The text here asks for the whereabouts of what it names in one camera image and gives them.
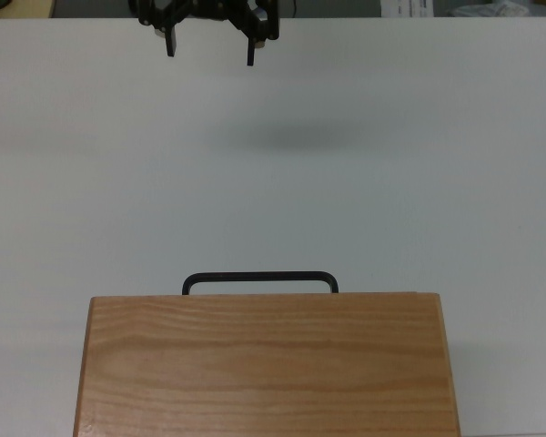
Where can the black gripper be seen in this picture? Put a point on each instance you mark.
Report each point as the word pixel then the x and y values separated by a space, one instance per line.
pixel 211 8

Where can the white printed paper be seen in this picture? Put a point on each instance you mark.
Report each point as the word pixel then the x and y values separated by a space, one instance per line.
pixel 405 7

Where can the grey crumpled bag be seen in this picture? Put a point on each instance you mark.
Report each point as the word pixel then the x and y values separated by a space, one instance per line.
pixel 496 9

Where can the wooden cabinet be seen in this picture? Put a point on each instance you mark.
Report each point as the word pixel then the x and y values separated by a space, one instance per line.
pixel 264 364

